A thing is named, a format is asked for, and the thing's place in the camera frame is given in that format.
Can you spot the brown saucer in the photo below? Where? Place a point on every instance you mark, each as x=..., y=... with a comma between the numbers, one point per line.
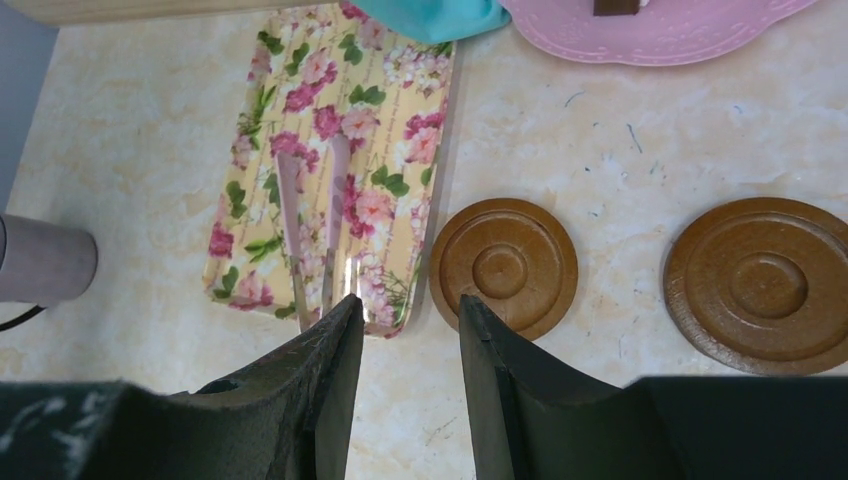
x=513, y=255
x=760, y=285

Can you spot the pink three-tier cake stand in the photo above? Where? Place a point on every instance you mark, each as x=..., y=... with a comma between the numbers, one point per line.
x=661, y=34

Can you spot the chocolate cake slice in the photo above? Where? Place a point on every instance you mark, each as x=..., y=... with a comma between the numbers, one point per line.
x=609, y=8

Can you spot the purple mug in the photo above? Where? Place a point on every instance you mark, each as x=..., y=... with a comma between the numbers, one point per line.
x=43, y=264

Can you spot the pink-tipped metal tongs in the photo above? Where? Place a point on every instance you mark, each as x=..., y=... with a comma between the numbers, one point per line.
x=311, y=238

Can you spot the finger of the pink-tipped left gripper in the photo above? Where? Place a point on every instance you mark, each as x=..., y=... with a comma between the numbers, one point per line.
x=285, y=416

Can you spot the pink-tipped right gripper finger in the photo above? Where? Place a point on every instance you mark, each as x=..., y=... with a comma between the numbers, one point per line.
x=533, y=416

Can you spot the floral serving tray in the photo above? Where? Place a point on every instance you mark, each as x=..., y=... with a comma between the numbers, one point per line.
x=316, y=72

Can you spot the teal hanging garment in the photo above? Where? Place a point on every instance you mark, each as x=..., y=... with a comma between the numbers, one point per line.
x=437, y=21

